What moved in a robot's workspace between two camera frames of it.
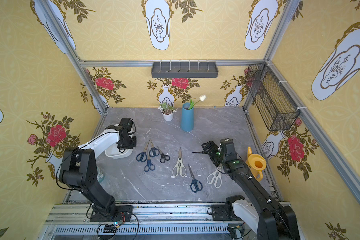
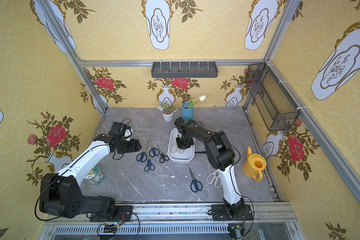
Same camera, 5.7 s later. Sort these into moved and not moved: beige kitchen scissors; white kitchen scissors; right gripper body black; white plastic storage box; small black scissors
Moved: white plastic storage box; right gripper body black; beige kitchen scissors
Not moved: small black scissors; white kitchen scissors
